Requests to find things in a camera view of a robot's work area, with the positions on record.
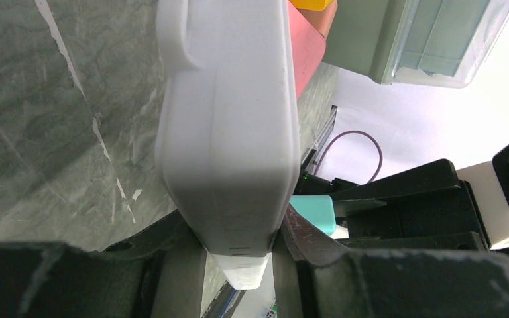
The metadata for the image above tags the yellow cube plug adapter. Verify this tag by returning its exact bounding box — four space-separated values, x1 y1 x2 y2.
290 0 334 11

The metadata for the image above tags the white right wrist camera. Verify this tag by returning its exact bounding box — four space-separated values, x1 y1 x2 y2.
457 145 509 250

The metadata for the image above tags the black aluminium base frame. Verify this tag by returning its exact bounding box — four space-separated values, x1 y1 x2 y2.
301 105 338 174

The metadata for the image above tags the white power strip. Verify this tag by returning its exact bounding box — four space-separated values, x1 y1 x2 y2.
154 1 301 290

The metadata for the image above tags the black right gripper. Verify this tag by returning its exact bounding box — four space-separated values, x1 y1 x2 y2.
330 159 490 250

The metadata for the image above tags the pink triangular plug adapter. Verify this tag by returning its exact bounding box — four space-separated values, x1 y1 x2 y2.
287 1 326 99

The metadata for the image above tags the translucent green storage box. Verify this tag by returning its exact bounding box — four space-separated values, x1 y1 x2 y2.
323 0 509 88

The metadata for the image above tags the teal plug adapter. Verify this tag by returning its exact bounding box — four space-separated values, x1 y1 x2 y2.
290 195 337 236

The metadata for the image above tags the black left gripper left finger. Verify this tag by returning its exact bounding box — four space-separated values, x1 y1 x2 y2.
0 212 206 317

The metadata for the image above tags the small salmon pink plug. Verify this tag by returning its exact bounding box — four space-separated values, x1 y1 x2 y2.
300 0 338 39

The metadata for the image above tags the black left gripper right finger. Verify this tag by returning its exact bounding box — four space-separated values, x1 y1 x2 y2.
272 207 509 317

